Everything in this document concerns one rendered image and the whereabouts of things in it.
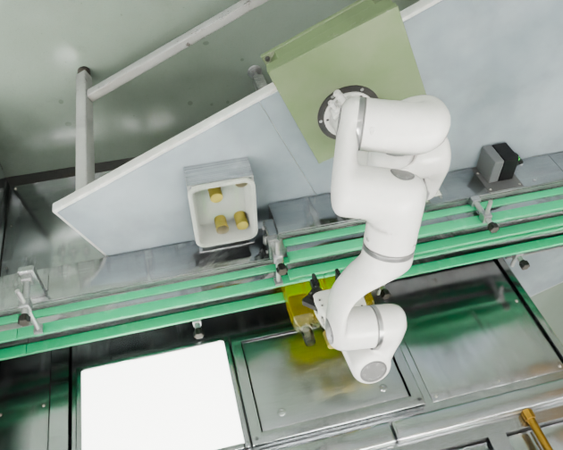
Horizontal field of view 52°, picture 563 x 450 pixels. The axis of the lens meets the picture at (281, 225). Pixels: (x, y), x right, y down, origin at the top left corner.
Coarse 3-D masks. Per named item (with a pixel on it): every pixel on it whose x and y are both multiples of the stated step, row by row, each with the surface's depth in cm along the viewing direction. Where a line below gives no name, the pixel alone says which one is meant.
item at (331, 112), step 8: (336, 96) 132; (344, 96) 132; (368, 96) 136; (336, 104) 136; (328, 112) 137; (336, 112) 134; (328, 120) 139; (336, 120) 135; (328, 128) 140; (336, 128) 134
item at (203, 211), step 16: (192, 192) 145; (224, 192) 157; (240, 192) 159; (192, 208) 149; (208, 208) 160; (224, 208) 161; (240, 208) 163; (208, 224) 164; (256, 224) 159; (208, 240) 160; (224, 240) 161; (240, 240) 162
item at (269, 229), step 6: (264, 222) 161; (270, 222) 161; (264, 228) 162; (270, 228) 159; (264, 234) 164; (270, 234) 158; (276, 234) 158; (264, 240) 162; (270, 246) 160; (270, 252) 161; (270, 258) 163
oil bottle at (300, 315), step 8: (288, 288) 160; (296, 288) 160; (304, 288) 161; (288, 296) 159; (296, 296) 158; (304, 296) 158; (288, 304) 159; (296, 304) 156; (296, 312) 155; (304, 312) 155; (312, 312) 155; (296, 320) 154; (304, 320) 153; (312, 320) 154; (296, 328) 155
